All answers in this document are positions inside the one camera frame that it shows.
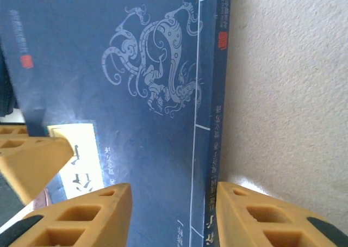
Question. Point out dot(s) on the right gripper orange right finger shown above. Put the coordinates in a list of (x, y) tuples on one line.
[(244, 230)]

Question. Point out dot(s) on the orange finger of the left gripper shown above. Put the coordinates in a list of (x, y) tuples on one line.
[(32, 165)]

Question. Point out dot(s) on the navy blue dragon print book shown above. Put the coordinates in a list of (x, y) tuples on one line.
[(136, 149)]

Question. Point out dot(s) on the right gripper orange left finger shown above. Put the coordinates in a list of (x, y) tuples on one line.
[(89, 225)]

